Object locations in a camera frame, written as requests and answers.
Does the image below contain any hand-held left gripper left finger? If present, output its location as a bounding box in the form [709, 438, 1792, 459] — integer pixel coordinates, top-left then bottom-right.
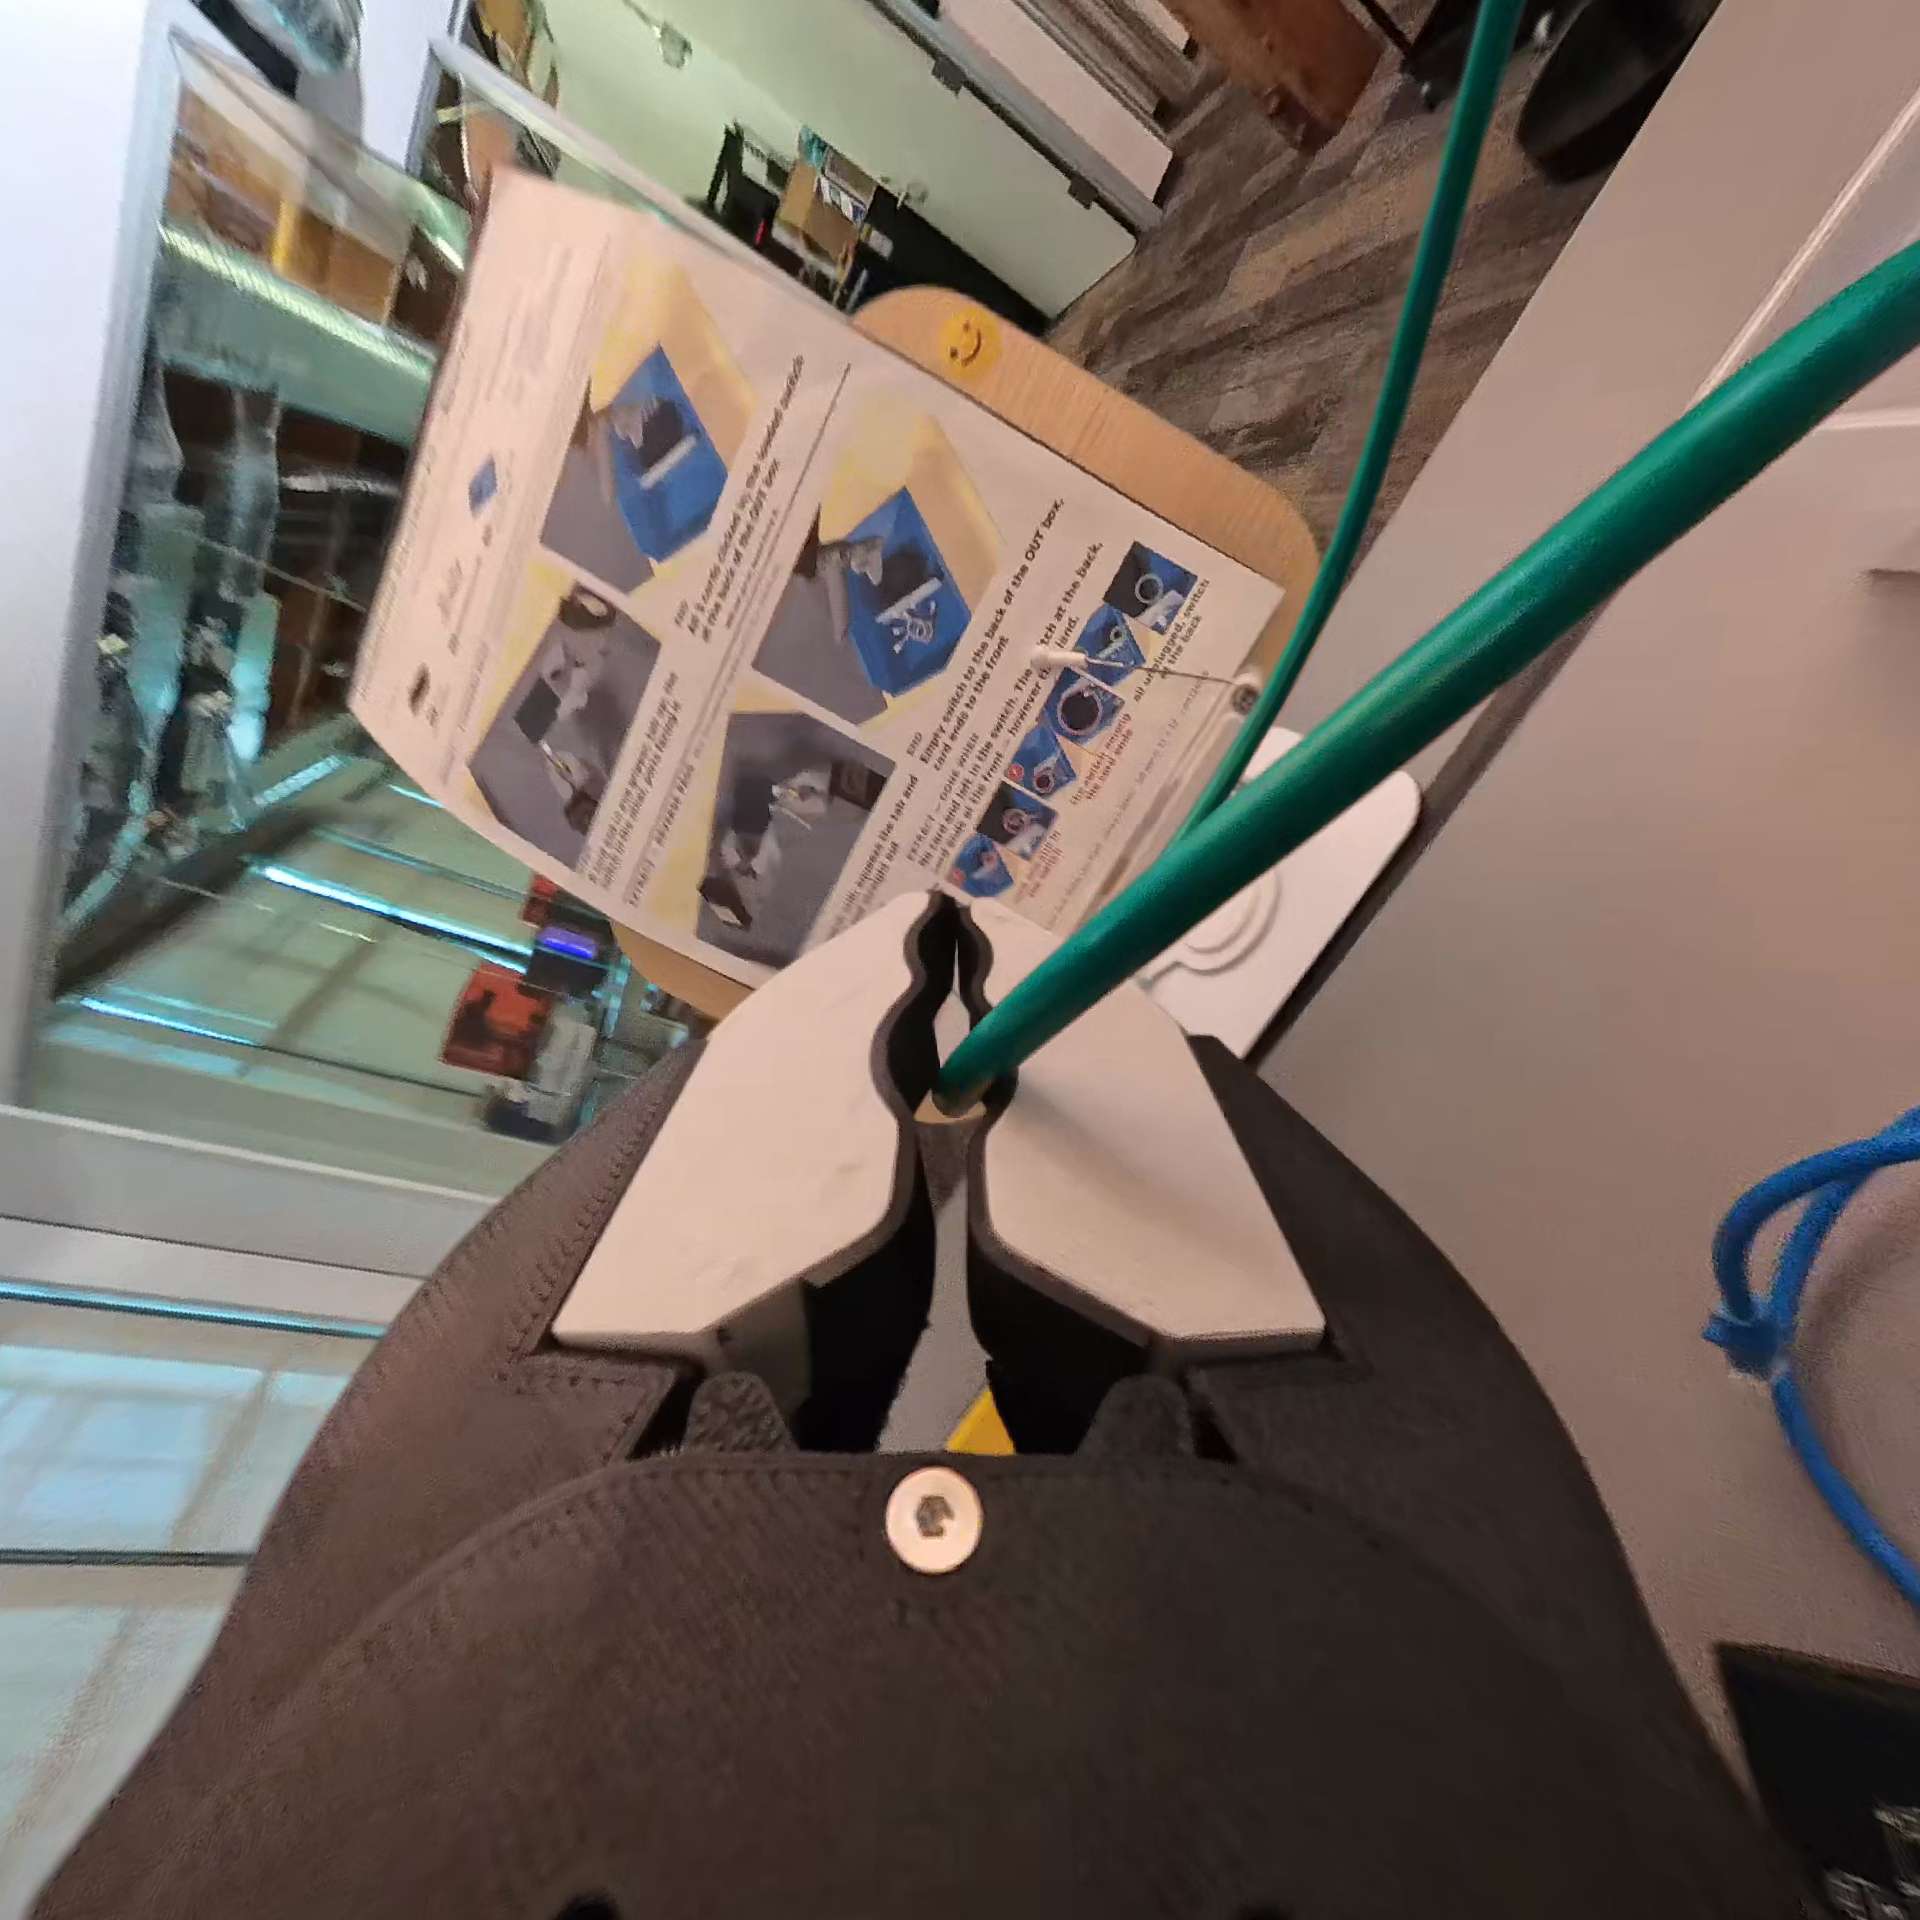
[552, 891, 959, 1444]

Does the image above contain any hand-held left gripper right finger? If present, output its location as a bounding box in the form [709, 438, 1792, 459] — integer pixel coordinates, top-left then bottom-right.
[959, 907, 1330, 1444]

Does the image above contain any green ethernet cable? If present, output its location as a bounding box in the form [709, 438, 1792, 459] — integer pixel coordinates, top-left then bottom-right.
[931, 0, 1920, 1121]

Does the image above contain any black ethernet splitter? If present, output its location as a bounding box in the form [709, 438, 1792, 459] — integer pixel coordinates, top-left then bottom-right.
[1715, 1642, 1920, 1920]

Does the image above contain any red equipment case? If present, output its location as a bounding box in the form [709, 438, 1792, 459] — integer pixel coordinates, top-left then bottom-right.
[438, 961, 561, 1079]

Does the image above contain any white stand base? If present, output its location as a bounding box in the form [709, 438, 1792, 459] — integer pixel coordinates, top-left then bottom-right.
[1132, 728, 1421, 1061]

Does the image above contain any printed instruction sheet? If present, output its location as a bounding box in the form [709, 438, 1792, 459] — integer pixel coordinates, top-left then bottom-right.
[347, 164, 1289, 999]

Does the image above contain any wooden display board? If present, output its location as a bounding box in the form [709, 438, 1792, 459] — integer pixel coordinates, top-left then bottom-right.
[614, 289, 1321, 1023]

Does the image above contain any brown cardboard box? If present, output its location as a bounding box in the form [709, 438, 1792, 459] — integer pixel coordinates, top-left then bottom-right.
[1161, 0, 1409, 152]

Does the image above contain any black round floor object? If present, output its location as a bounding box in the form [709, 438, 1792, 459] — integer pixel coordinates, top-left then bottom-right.
[1512, 0, 1724, 186]

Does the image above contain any blue ethernet cable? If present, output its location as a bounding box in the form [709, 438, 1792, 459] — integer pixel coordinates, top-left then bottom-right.
[1701, 1109, 1920, 1610]

